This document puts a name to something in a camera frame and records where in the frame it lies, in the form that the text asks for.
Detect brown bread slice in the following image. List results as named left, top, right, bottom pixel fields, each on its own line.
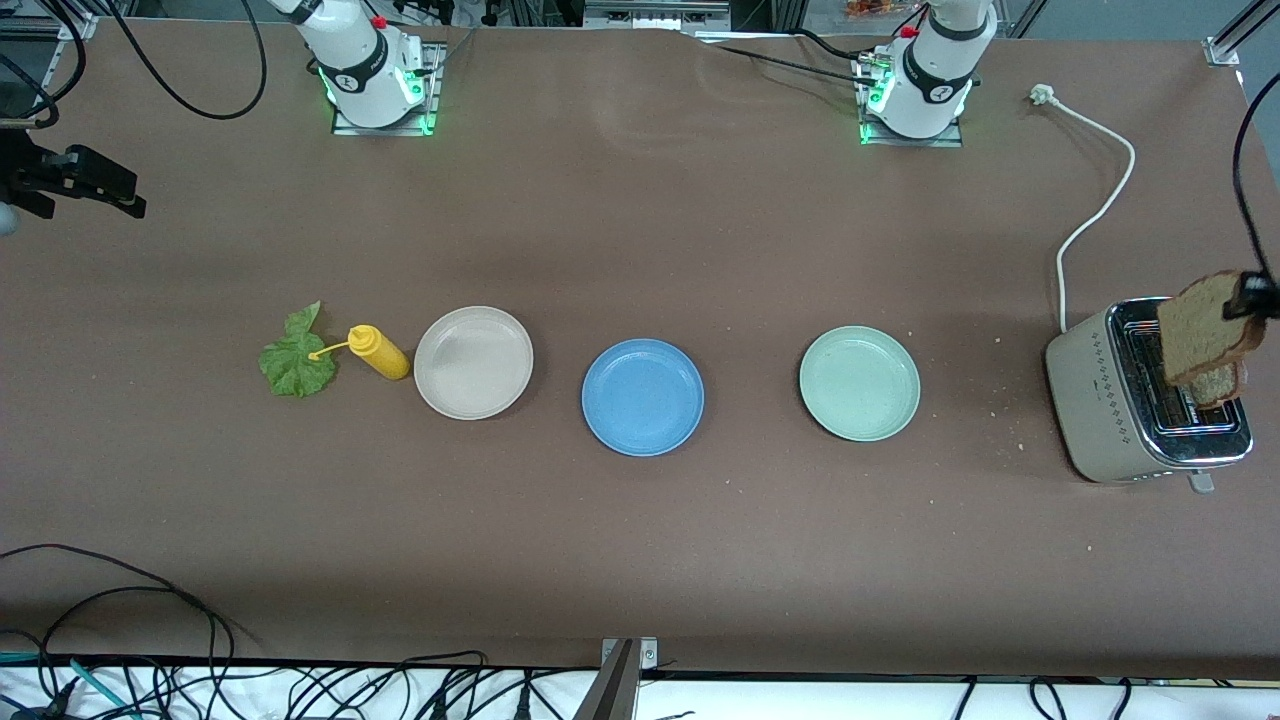
left=1185, top=362, right=1249, bottom=409
left=1157, top=270, right=1268, bottom=387

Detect green lettuce leaf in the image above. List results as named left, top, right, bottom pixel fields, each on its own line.
left=258, top=301, right=339, bottom=398

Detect yellow mustard squeeze bottle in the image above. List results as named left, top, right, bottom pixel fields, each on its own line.
left=307, top=324, right=411, bottom=382

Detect pale green round plate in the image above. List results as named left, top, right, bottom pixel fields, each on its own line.
left=798, top=325, right=922, bottom=443

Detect beige round plate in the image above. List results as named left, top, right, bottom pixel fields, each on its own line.
left=413, top=305, right=535, bottom=421

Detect blue round plate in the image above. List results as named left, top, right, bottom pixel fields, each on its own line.
left=581, top=338, right=706, bottom=458

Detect beige chrome-topped toaster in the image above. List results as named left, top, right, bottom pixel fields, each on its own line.
left=1044, top=296, right=1255, bottom=494

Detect dark metal pole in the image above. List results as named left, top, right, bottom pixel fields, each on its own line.
left=572, top=640, right=641, bottom=720

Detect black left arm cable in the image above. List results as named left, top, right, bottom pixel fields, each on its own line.
left=1232, top=72, right=1280, bottom=286

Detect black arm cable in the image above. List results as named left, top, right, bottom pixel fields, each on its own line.
left=1232, top=72, right=1280, bottom=286
left=0, top=0, right=269, bottom=133

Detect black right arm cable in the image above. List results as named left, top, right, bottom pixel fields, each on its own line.
left=0, top=0, right=269, bottom=133

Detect aluminium frame rail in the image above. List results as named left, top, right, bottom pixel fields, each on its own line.
left=1203, top=0, right=1280, bottom=86
left=583, top=0, right=733, bottom=33
left=0, top=10, right=101, bottom=151

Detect white toaster power cable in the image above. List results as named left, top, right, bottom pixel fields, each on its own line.
left=1030, top=84, right=1137, bottom=336

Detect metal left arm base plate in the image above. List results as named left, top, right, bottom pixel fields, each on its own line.
left=855, top=52, right=966, bottom=149

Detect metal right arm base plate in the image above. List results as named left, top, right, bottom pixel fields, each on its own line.
left=330, top=42, right=443, bottom=138

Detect black looped cable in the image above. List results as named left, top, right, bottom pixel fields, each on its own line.
left=0, top=544, right=241, bottom=720

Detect tangled black cables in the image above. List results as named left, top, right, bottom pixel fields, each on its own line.
left=240, top=650, right=601, bottom=720
left=950, top=675, right=1136, bottom=720

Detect teal cable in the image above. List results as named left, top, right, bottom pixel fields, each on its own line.
left=0, top=652, right=136, bottom=720

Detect black base supply cable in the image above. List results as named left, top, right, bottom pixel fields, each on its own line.
left=690, top=25, right=881, bottom=86

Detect silver table edge bracket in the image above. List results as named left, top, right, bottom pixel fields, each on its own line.
left=600, top=637, right=659, bottom=673

